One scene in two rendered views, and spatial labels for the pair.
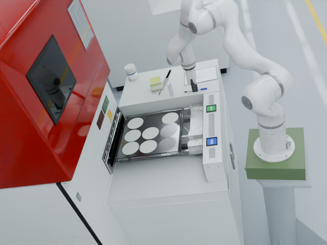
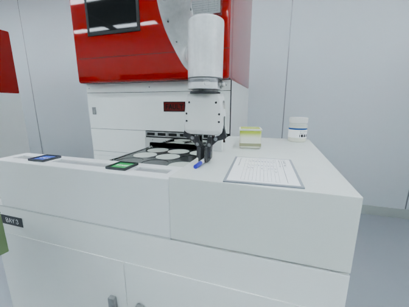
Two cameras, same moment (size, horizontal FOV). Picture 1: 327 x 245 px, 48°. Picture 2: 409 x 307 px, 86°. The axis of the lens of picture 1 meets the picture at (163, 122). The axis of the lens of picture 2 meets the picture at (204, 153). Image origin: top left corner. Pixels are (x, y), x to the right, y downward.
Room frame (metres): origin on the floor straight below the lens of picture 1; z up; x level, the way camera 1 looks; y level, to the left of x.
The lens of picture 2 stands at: (1.77, -0.80, 1.11)
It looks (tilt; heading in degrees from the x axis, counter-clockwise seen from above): 13 degrees down; 90
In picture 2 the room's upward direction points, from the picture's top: straight up
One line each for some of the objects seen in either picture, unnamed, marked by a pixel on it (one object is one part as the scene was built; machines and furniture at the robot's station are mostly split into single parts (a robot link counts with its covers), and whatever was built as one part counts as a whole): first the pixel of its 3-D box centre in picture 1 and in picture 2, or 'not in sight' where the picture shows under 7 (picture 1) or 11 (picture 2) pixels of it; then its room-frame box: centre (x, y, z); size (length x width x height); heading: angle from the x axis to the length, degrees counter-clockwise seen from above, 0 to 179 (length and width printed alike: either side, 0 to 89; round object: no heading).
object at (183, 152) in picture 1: (161, 154); not in sight; (1.49, 0.07, 0.84); 0.50 x 0.02 x 0.03; 72
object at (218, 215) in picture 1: (188, 176); (178, 280); (1.66, -0.03, 0.41); 0.96 x 0.64 x 0.82; 162
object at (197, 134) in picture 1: (195, 134); not in sight; (1.48, -0.14, 0.89); 0.08 x 0.03 x 0.03; 72
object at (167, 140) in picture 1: (150, 133); (167, 156); (1.62, 0.09, 0.90); 0.34 x 0.34 x 0.01; 72
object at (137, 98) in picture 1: (172, 91); (261, 173); (1.96, -0.12, 0.89); 0.62 x 0.35 x 0.14; 72
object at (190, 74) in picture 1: (190, 72); (204, 111); (1.77, -0.24, 1.09); 0.10 x 0.07 x 0.11; 162
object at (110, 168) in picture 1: (116, 140); (184, 148); (1.67, 0.30, 0.89); 0.44 x 0.02 x 0.10; 162
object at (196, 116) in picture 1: (197, 129); not in sight; (1.56, -0.17, 0.87); 0.36 x 0.08 x 0.03; 162
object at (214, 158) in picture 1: (213, 133); (85, 187); (1.45, -0.24, 0.89); 0.55 x 0.09 x 0.14; 162
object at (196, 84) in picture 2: (188, 63); (206, 85); (1.78, -0.24, 1.16); 0.09 x 0.08 x 0.03; 162
